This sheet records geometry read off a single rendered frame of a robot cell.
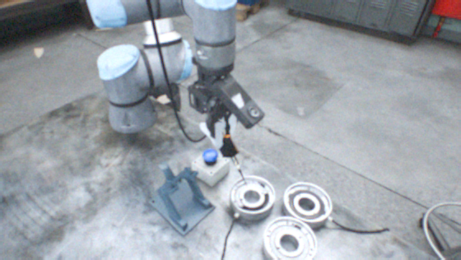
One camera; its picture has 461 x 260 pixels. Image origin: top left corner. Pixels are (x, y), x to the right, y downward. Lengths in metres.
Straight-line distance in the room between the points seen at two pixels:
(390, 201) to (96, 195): 1.58
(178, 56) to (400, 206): 1.50
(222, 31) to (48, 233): 0.57
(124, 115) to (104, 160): 0.14
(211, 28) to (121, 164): 0.49
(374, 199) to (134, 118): 1.44
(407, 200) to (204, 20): 1.70
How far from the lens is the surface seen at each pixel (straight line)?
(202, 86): 0.60
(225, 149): 0.67
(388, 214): 1.88
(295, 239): 0.66
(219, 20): 0.50
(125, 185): 0.80
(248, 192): 0.72
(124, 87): 0.87
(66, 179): 0.88
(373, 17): 3.88
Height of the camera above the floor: 1.39
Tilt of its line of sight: 40 degrees down
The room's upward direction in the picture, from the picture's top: straight up
